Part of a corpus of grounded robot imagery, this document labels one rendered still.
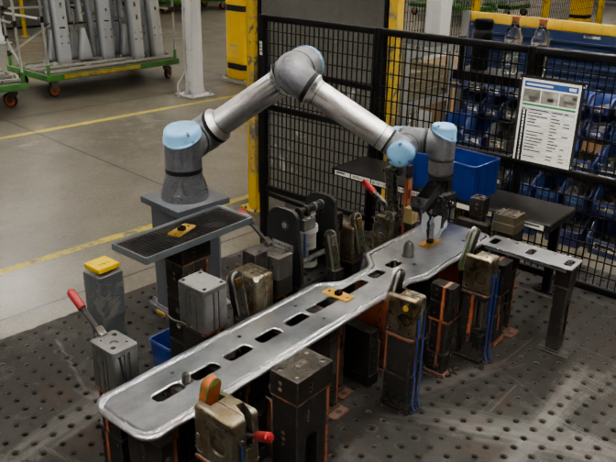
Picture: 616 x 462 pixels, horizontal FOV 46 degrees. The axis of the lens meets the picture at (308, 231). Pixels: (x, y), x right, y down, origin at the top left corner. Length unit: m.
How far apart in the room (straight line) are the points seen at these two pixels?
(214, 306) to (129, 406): 0.35
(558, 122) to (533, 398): 0.96
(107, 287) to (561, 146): 1.59
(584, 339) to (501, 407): 0.51
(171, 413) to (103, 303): 0.38
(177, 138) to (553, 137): 1.26
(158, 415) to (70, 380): 0.73
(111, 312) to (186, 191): 0.61
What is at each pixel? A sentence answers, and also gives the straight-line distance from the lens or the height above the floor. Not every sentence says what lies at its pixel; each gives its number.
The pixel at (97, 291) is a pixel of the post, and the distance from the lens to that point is 1.76.
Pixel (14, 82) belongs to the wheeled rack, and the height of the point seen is 0.28.
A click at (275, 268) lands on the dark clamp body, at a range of 1.95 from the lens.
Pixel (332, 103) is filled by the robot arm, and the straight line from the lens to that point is 2.06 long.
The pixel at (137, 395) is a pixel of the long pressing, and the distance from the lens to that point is 1.57.
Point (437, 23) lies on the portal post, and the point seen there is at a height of 1.19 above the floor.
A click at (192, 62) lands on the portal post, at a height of 0.41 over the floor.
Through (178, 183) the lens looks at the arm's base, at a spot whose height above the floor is 1.16.
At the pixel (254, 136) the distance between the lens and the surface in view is 5.07.
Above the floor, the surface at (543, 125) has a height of 1.29.
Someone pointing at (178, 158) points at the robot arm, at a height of 1.24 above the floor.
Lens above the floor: 1.90
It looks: 23 degrees down
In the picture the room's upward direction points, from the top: 1 degrees clockwise
